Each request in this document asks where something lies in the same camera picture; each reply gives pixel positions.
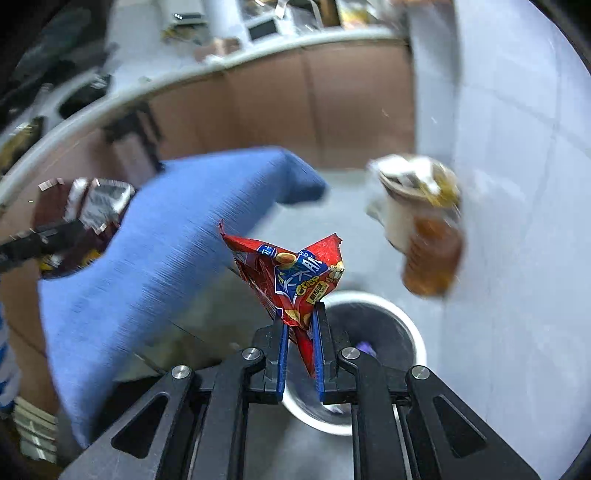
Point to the blue terry towel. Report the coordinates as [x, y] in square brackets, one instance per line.
[167, 249]

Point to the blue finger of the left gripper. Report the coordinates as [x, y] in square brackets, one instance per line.
[48, 243]

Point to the brown black electric kettle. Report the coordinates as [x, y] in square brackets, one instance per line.
[135, 137]

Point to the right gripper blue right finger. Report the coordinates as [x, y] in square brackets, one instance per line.
[333, 383]

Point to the black frying pan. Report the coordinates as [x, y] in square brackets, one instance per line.
[85, 95]

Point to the amber oil bottle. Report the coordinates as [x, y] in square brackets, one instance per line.
[437, 241]

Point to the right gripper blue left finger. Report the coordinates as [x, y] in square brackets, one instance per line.
[267, 385]

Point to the white microwave oven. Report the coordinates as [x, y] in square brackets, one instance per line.
[262, 26]

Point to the red snack bag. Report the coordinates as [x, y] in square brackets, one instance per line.
[289, 284]

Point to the white rimmed trash bin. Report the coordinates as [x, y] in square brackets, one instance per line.
[379, 381]

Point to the brown rice cooker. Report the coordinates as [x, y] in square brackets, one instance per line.
[218, 47]

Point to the purple white plastic bag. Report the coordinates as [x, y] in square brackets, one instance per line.
[367, 348]

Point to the dark red silver snack wrapper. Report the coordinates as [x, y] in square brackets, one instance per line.
[95, 205]

